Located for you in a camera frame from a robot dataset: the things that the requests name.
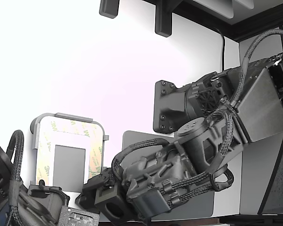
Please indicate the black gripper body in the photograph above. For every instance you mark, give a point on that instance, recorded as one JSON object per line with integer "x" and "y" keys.
{"x": 87, "y": 195}

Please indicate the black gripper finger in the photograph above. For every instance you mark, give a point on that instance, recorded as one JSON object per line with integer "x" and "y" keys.
{"x": 106, "y": 174}

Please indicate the device panel with adhesive liner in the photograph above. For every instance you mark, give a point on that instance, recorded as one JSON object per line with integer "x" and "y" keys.
{"x": 44, "y": 150}

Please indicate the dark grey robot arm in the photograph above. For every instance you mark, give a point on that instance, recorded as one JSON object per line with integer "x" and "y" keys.
{"x": 257, "y": 99}

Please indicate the grey block with round hole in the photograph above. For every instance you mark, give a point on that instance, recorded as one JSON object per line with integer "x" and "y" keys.
{"x": 101, "y": 193}

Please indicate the grey printed circuit board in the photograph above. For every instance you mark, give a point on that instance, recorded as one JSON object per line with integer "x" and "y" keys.
{"x": 80, "y": 215}

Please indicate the white-framed screen device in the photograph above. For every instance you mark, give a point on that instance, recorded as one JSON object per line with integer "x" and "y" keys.
{"x": 69, "y": 164}

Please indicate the dark grey flat tray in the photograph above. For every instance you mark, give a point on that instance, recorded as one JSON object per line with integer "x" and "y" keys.
{"x": 136, "y": 139}

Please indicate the grey device holder fixture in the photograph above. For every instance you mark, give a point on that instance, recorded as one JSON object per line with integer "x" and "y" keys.
{"x": 70, "y": 117}

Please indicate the white board panel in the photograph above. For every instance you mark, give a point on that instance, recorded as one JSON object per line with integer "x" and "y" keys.
{"x": 214, "y": 7}

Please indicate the black shelf frame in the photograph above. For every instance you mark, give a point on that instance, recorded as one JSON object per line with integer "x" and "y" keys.
{"x": 226, "y": 26}

